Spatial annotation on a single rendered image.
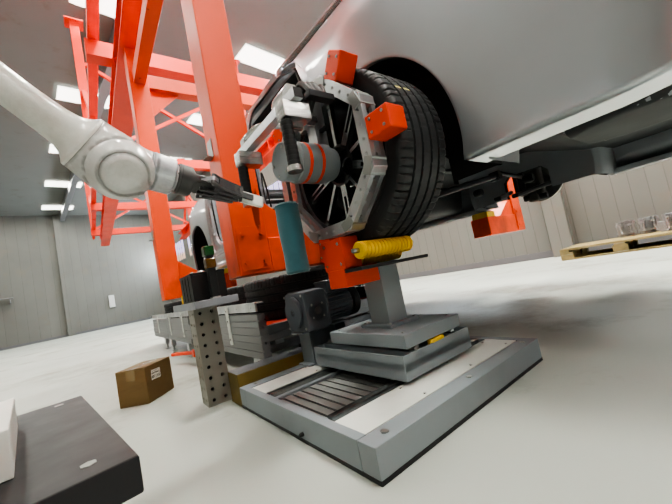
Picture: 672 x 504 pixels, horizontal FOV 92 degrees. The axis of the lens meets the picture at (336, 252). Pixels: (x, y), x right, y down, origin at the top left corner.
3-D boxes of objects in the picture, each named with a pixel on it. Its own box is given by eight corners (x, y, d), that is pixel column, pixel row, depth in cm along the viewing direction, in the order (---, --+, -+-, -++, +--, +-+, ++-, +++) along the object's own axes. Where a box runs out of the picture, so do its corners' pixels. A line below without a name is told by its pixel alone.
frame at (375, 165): (400, 217, 97) (363, 47, 101) (384, 218, 93) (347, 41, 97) (306, 249, 140) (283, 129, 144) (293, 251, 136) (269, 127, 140)
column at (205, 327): (232, 398, 144) (216, 304, 146) (209, 407, 137) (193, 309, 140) (225, 394, 151) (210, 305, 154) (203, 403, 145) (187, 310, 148)
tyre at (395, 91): (466, 228, 108) (427, 40, 112) (422, 234, 94) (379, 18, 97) (344, 256, 161) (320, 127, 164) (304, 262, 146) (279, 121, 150)
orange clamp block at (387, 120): (386, 142, 100) (408, 128, 93) (367, 140, 95) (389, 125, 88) (381, 120, 100) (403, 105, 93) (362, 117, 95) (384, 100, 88)
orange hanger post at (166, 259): (184, 296, 303) (143, 50, 320) (160, 301, 291) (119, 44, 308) (179, 297, 318) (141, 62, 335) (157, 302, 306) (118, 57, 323)
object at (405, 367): (472, 349, 118) (466, 323, 119) (408, 386, 97) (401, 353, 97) (378, 343, 158) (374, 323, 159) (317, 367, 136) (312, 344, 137)
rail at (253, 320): (279, 344, 158) (270, 299, 159) (261, 350, 152) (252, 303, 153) (176, 332, 353) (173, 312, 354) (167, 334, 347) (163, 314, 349)
